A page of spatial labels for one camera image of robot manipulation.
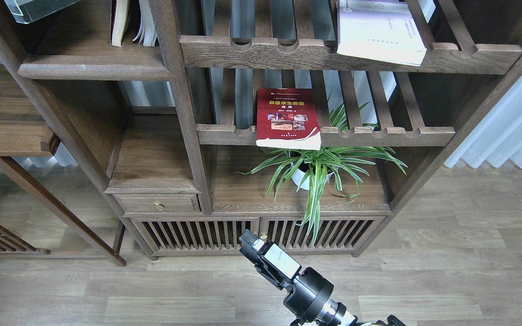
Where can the white open standing book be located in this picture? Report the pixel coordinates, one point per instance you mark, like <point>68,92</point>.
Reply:
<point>146,33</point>

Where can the wooden side table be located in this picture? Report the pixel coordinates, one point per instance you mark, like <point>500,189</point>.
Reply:
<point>33,222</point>

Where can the white curtain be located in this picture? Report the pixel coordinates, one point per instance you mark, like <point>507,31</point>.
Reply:
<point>498,137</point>

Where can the dark wooden bookshelf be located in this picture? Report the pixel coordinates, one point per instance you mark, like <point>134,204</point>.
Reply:
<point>177,122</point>

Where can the white plant pot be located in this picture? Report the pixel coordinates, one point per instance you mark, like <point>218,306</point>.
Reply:
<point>301,176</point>

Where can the grey green cover book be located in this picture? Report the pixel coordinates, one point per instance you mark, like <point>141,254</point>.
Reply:
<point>27,11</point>

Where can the red cover book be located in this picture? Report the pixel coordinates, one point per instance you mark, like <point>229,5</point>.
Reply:
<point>287,119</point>

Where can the brass cabinet door knobs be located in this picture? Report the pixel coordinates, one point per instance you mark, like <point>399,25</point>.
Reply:
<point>262,235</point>

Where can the tan standing book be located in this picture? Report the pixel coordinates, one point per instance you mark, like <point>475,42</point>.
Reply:
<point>119,21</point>

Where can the green spider plant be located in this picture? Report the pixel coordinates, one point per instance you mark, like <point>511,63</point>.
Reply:
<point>341,159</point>

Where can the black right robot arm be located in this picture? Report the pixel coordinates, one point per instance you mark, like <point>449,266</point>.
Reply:
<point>342,316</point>

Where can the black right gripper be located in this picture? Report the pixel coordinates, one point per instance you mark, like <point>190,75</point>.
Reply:
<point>309,294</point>

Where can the white paperback book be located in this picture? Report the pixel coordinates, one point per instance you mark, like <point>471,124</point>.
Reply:
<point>382,30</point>

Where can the brass drawer knob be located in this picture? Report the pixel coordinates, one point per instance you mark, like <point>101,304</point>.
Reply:
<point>158,206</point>

